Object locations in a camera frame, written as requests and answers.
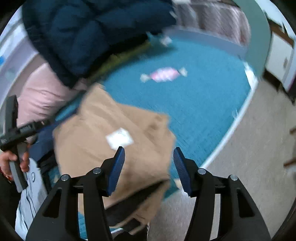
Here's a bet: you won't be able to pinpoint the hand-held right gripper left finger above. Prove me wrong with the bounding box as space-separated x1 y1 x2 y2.
25 146 126 241

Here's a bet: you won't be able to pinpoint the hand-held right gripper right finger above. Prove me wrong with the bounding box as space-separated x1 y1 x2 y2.
173 147 271 241

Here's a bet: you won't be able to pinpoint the tan jacket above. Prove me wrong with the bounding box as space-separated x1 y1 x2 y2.
53 83 177 232

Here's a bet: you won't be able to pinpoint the person's left hand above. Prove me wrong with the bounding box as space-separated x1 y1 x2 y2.
0 151 30 175

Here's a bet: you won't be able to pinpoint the pink quilt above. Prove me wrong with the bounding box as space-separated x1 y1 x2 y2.
16 62 88 130

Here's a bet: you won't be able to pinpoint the teal quilted bed mat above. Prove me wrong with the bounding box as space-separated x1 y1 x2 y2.
47 37 252 240

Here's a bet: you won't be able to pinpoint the person's light grey trousers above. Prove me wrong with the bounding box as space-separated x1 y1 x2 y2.
15 160 50 240

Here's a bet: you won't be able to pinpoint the purple shelf unit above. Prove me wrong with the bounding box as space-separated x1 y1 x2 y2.
0 9 38 79

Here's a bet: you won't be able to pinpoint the yellow-green cloth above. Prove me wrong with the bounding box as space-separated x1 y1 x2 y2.
92 42 153 77

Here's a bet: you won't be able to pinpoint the wooden chair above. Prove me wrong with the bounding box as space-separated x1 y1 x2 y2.
284 126 296 167

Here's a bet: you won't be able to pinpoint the navy and yellow puffer jacket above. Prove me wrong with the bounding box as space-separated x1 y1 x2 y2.
22 0 177 87

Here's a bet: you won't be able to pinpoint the white cabinet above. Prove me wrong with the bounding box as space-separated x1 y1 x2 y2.
266 23 296 91

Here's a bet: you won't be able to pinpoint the pink patterned cloth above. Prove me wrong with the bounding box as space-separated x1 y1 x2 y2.
183 0 251 45

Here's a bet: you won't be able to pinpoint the mint green bed frame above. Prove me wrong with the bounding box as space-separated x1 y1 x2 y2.
148 0 273 169

